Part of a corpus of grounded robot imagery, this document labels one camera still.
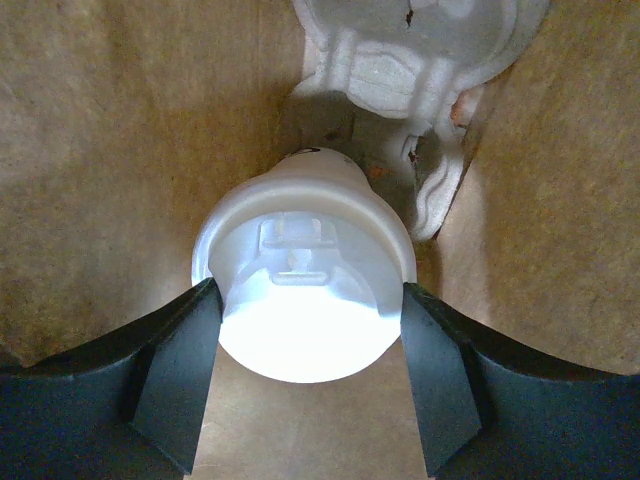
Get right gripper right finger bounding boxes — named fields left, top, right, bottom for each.
left=401, top=283, right=639, bottom=479

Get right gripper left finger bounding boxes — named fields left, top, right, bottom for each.
left=1, top=278, right=222, bottom=479

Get brown green paper bag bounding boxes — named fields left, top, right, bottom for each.
left=1, top=1, right=639, bottom=479

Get white paper coffee cup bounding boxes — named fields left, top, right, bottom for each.
left=264, top=148, right=377, bottom=202

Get white plastic cup lid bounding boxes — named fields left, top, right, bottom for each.
left=192, top=175, right=416, bottom=383

